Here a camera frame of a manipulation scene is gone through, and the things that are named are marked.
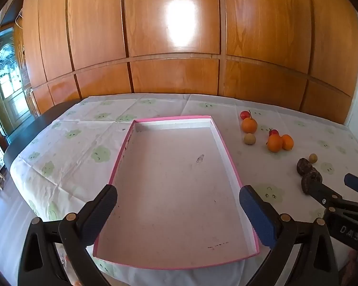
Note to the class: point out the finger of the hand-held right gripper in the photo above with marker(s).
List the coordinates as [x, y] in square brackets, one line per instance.
[356, 182]
[326, 193]

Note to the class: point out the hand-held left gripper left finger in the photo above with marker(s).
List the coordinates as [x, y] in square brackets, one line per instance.
[100, 211]

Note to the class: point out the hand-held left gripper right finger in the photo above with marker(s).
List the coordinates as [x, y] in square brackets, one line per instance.
[258, 214]

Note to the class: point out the dark brown wrinkled fruit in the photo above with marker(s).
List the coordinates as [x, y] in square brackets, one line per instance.
[304, 165]
[308, 182]

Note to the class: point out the small yellow round fruit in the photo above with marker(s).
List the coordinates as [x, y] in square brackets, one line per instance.
[313, 158]

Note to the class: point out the small orange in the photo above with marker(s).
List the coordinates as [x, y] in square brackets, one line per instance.
[288, 142]

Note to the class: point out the large orange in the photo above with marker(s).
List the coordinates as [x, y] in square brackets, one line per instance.
[274, 144]

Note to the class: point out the pale yellow round longan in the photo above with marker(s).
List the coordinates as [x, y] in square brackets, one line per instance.
[249, 139]

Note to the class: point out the pink shallow cardboard box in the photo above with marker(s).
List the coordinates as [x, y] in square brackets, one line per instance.
[173, 184]

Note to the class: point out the red tomato with leafy calyx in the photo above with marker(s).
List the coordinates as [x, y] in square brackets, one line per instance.
[274, 132]

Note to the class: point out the orange with thin stem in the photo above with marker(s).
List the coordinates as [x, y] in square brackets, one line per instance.
[249, 125]

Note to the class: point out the small red cherry tomato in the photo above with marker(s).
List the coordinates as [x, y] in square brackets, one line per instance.
[244, 115]

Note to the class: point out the white tablecloth with green clouds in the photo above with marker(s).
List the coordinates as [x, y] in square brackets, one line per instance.
[77, 143]

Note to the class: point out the wooden door with glass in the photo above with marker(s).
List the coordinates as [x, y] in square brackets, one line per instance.
[9, 95]

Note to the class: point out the wooden panelled wardrobe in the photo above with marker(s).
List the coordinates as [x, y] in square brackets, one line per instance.
[173, 74]

